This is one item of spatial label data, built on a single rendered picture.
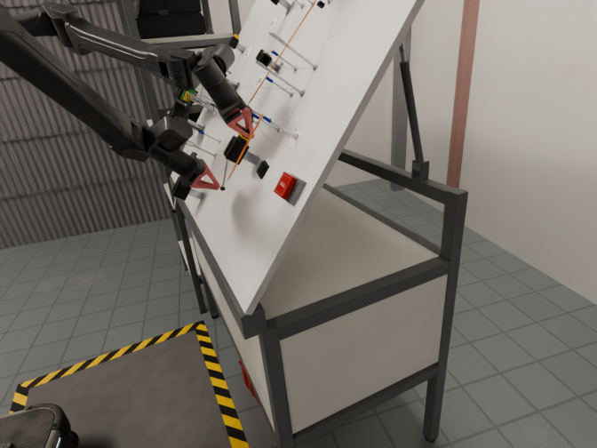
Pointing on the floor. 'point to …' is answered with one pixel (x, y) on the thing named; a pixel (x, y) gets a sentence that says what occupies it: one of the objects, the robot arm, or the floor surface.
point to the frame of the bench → (272, 350)
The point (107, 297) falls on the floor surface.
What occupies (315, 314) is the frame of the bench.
